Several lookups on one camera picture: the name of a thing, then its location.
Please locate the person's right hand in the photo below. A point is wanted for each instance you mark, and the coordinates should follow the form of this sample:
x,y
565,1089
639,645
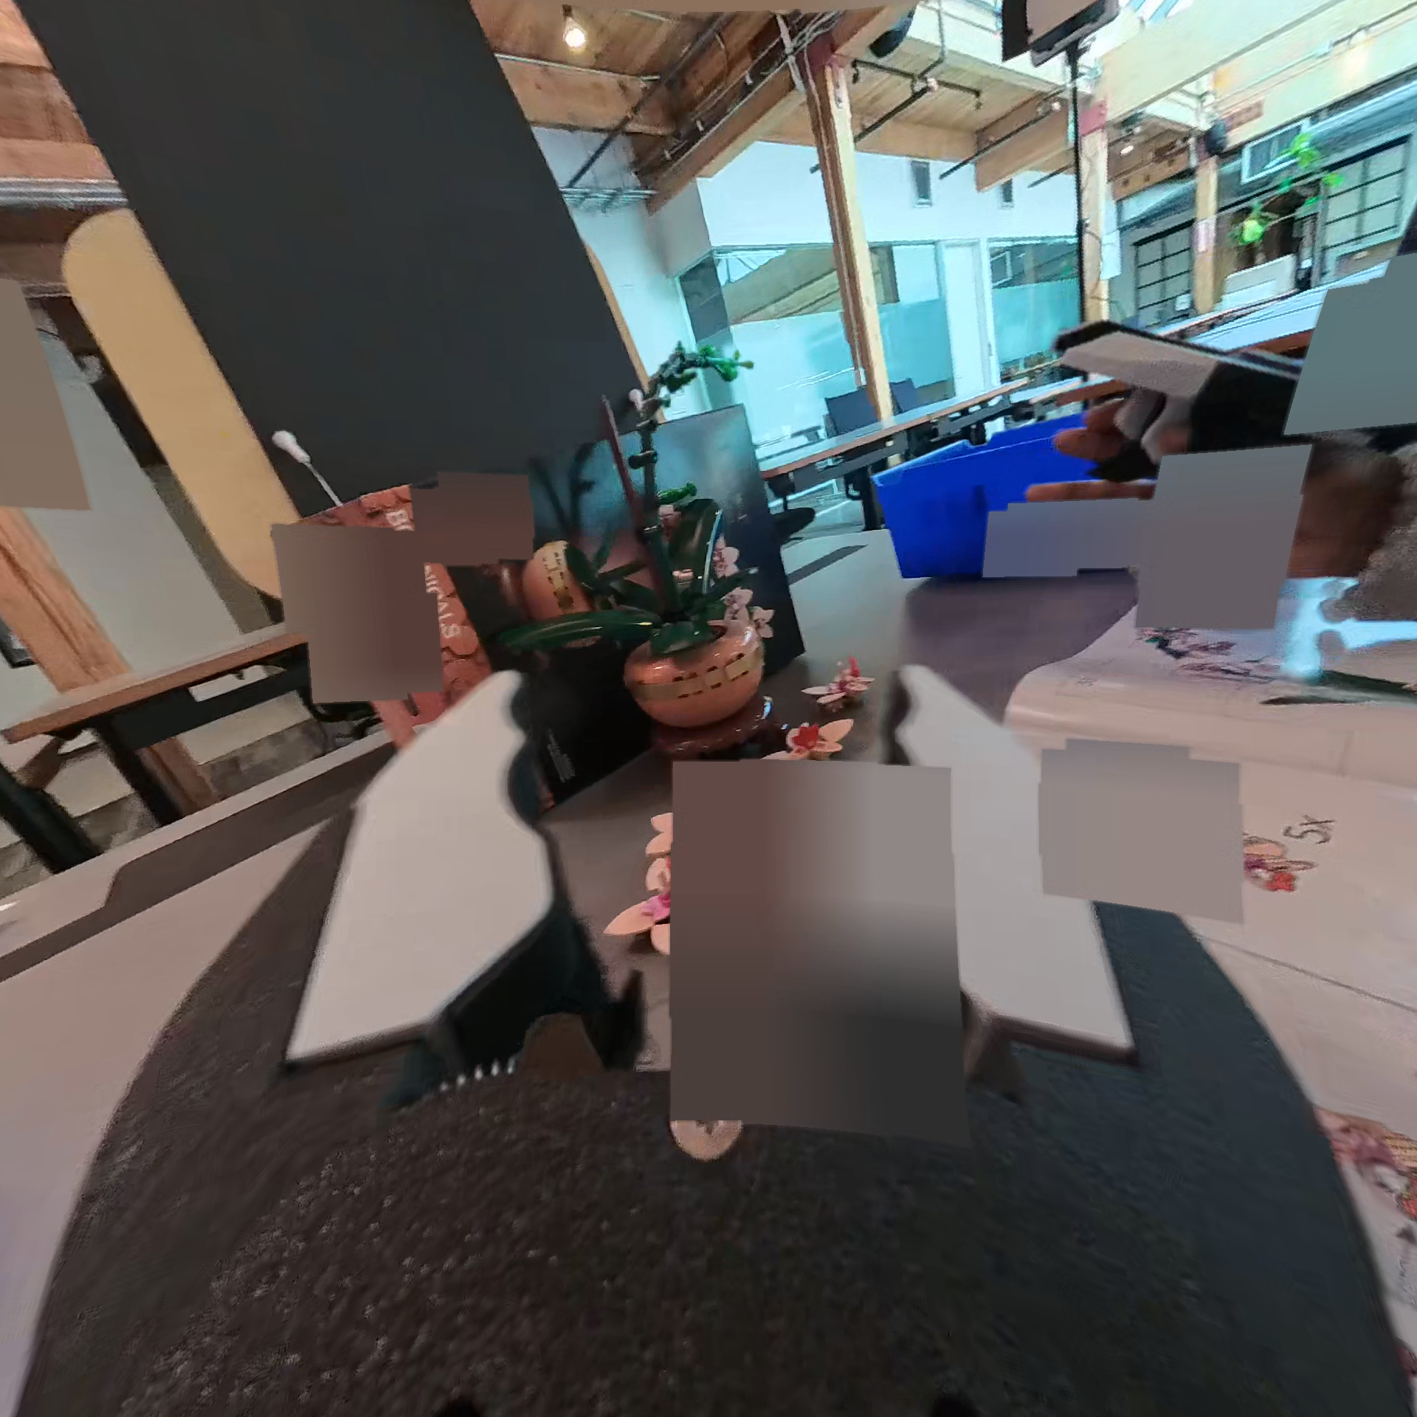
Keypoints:
x,y
1091,438

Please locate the white instruction booklet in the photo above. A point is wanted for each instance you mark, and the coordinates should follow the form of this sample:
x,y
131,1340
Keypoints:
x,y
1329,753

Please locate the black orchid product box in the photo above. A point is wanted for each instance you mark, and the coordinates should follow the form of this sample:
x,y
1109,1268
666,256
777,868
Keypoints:
x,y
576,753

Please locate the wooden side table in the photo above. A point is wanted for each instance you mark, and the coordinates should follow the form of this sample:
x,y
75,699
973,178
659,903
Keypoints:
x,y
134,688

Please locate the green hanging plant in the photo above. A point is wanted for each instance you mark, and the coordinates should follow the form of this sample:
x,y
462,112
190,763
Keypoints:
x,y
1258,227

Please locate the red printed box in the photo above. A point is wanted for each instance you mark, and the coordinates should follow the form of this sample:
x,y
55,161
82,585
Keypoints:
x,y
460,654

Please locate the blue plastic bin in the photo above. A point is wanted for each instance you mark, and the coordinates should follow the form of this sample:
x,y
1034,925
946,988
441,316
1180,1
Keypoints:
x,y
931,510

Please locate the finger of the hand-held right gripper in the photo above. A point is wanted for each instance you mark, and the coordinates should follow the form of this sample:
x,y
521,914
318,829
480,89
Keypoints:
x,y
1142,360

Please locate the dark grey desk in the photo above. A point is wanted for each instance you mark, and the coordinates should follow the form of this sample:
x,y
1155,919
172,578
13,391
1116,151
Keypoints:
x,y
887,620

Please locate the dark blue office chair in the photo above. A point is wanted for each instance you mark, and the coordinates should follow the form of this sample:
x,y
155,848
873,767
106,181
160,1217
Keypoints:
x,y
853,411

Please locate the large black panel board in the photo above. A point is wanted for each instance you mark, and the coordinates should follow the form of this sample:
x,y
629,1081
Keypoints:
x,y
333,222

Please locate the rounded plywood board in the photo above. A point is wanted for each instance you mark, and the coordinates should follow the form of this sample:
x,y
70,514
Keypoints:
x,y
166,365

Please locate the wooden support post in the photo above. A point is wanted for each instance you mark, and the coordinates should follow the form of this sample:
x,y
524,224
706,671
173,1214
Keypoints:
x,y
858,278

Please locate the ceiling spot light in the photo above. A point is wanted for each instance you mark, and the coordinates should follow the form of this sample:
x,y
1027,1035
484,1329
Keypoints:
x,y
575,33

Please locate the toy brick orchid flower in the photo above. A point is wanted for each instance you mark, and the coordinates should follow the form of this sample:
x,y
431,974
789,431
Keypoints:
x,y
662,843
642,917
814,740
843,684

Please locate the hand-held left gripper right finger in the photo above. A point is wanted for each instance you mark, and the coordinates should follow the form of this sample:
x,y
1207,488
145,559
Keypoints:
x,y
996,865

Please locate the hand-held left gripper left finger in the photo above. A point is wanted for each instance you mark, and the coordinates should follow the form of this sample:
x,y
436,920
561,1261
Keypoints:
x,y
421,887

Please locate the toy brick orchid plant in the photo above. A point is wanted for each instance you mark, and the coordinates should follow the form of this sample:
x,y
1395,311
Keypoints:
x,y
693,676

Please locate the white-tipped stick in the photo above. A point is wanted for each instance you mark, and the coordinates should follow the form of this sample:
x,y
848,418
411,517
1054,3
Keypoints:
x,y
291,446

